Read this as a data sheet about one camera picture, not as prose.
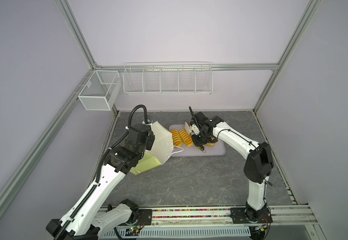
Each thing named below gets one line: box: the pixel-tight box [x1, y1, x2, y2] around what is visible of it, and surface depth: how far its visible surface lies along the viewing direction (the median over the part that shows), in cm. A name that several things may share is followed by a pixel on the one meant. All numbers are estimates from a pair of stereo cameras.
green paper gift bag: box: [129, 121, 174, 176], surface depth 81 cm
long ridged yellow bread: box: [170, 129, 183, 148], surface depth 101 cm
